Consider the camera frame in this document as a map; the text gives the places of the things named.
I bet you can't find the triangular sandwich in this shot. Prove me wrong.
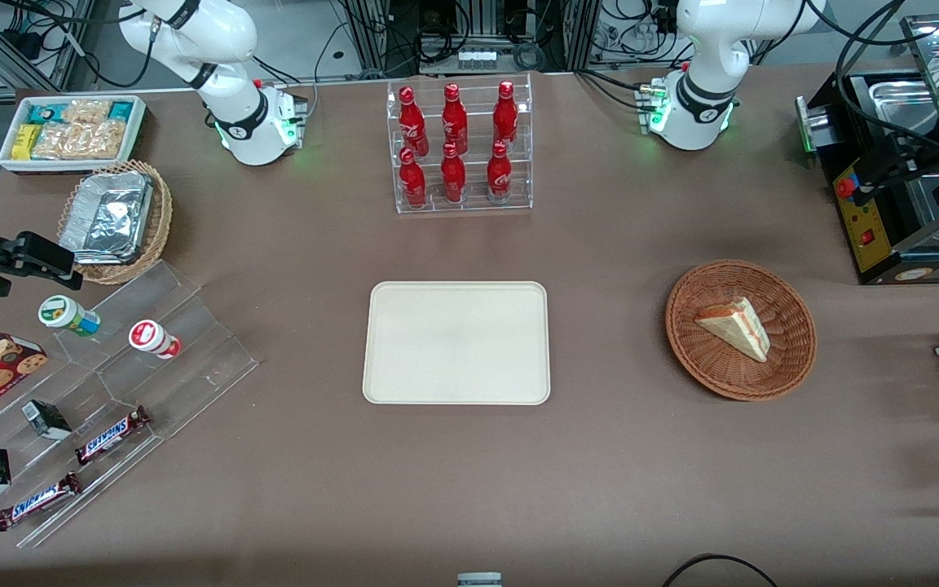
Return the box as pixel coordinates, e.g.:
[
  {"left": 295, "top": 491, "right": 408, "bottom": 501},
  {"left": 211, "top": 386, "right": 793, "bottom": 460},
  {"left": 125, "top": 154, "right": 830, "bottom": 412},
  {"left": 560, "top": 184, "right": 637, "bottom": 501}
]
[{"left": 694, "top": 297, "right": 772, "bottom": 364}]

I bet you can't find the aluminium foil tray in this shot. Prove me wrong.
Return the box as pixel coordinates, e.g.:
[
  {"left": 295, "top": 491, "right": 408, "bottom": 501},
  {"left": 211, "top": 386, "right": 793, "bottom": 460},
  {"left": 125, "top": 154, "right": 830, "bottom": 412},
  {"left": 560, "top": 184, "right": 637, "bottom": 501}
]
[{"left": 60, "top": 170, "right": 155, "bottom": 266}]

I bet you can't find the light oval wicker basket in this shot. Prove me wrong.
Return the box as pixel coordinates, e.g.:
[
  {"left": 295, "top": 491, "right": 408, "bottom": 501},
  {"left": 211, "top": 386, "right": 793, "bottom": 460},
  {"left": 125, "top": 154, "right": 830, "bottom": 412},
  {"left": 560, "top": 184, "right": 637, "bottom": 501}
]
[{"left": 56, "top": 160, "right": 174, "bottom": 285}]

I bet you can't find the brown round wicker basket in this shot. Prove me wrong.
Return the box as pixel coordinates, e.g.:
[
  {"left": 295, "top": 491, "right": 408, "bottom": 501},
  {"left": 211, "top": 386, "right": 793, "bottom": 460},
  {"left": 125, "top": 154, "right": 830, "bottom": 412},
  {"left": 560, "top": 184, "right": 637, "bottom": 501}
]
[{"left": 665, "top": 259, "right": 818, "bottom": 402}]

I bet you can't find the cream plastic tray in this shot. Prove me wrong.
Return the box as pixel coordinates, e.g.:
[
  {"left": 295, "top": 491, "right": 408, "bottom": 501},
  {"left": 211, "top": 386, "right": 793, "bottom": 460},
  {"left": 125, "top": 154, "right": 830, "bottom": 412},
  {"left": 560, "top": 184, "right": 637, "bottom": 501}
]
[{"left": 362, "top": 281, "right": 552, "bottom": 406}]

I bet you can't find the black food warmer cabinet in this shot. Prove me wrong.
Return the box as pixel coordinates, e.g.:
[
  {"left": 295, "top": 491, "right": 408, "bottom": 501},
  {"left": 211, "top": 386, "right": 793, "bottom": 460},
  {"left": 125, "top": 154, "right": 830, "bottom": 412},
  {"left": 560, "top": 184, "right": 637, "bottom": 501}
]
[{"left": 794, "top": 8, "right": 939, "bottom": 286}]

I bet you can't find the yellow snack pack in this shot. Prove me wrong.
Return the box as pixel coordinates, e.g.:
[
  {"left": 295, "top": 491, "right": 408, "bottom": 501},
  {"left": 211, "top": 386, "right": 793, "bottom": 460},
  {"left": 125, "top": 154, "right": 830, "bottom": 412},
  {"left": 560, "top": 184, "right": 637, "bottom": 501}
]
[{"left": 11, "top": 124, "right": 43, "bottom": 161}]

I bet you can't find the red lid yogurt cup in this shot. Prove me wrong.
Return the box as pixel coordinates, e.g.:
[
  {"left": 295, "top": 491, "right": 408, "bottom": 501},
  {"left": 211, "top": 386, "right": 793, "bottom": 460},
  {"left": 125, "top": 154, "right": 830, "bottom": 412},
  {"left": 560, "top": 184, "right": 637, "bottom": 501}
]
[{"left": 128, "top": 320, "right": 183, "bottom": 360}]

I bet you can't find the large clear cracker bag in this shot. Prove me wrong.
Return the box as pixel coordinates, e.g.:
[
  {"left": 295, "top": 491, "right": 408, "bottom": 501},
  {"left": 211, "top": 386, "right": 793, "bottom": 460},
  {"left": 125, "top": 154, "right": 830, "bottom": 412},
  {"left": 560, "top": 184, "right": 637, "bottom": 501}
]
[{"left": 32, "top": 120, "right": 129, "bottom": 161}]

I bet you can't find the Snickers chocolate bar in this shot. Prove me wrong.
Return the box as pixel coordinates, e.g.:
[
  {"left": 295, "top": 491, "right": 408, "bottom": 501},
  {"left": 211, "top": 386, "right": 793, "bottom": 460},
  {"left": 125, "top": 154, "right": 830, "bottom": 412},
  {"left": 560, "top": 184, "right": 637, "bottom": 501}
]
[
  {"left": 0, "top": 472, "right": 82, "bottom": 532},
  {"left": 74, "top": 405, "right": 152, "bottom": 466}
]

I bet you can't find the small clear cracker bag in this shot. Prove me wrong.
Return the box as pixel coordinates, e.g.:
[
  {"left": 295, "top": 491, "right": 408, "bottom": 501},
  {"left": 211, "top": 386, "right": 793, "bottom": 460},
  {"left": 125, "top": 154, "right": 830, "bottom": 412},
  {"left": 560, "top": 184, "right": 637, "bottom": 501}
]
[{"left": 62, "top": 99, "right": 112, "bottom": 127}]

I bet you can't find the white rectangular snack bin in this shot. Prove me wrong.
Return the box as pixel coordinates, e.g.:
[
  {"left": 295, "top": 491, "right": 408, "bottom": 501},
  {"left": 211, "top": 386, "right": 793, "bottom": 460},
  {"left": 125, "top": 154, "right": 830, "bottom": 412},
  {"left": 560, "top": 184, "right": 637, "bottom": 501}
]
[{"left": 0, "top": 95, "right": 148, "bottom": 174}]

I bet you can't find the clear acrylic stepped display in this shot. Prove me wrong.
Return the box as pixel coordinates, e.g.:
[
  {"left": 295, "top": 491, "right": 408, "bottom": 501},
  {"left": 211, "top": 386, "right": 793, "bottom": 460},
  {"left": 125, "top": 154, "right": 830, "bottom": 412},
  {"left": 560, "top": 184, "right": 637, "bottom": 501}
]
[{"left": 0, "top": 259, "right": 260, "bottom": 549}]

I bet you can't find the red cola bottle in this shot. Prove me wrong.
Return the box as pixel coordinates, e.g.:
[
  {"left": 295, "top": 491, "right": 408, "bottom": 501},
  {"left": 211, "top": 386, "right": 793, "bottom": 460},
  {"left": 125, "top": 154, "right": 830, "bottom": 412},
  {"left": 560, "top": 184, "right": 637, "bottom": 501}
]
[
  {"left": 442, "top": 82, "right": 469, "bottom": 156},
  {"left": 492, "top": 80, "right": 519, "bottom": 148},
  {"left": 440, "top": 143, "right": 467, "bottom": 205},
  {"left": 487, "top": 140, "right": 514, "bottom": 203},
  {"left": 399, "top": 86, "right": 430, "bottom": 157},
  {"left": 399, "top": 147, "right": 428, "bottom": 209}
]

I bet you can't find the clear acrylic bottle rack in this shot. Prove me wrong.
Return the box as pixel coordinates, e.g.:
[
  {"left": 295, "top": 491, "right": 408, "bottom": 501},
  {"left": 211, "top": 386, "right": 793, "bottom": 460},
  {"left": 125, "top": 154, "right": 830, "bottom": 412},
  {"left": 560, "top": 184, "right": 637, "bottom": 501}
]
[{"left": 386, "top": 73, "right": 534, "bottom": 215}]

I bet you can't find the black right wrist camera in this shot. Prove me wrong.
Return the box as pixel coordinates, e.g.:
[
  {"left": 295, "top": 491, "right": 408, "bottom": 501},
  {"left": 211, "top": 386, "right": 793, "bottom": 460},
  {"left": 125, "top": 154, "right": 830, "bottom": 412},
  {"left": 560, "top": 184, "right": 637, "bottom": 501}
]
[{"left": 0, "top": 232, "right": 84, "bottom": 293}]

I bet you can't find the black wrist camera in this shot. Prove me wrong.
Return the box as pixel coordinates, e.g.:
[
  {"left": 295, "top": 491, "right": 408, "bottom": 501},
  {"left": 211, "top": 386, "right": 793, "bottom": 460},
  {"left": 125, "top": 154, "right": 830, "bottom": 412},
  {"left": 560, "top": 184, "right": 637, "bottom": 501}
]
[
  {"left": 0, "top": 232, "right": 84, "bottom": 293},
  {"left": 851, "top": 135, "right": 939, "bottom": 206}
]

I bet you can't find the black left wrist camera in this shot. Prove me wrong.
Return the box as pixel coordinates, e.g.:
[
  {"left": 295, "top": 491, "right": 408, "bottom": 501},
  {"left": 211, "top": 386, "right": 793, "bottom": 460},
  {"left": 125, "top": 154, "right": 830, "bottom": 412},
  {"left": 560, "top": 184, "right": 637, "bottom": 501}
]
[{"left": 851, "top": 135, "right": 939, "bottom": 206}]

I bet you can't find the black table cable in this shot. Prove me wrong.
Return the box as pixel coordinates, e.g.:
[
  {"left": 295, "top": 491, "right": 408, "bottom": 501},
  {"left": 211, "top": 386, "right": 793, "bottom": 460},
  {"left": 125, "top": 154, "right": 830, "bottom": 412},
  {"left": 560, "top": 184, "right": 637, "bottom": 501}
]
[{"left": 663, "top": 554, "right": 778, "bottom": 587}]

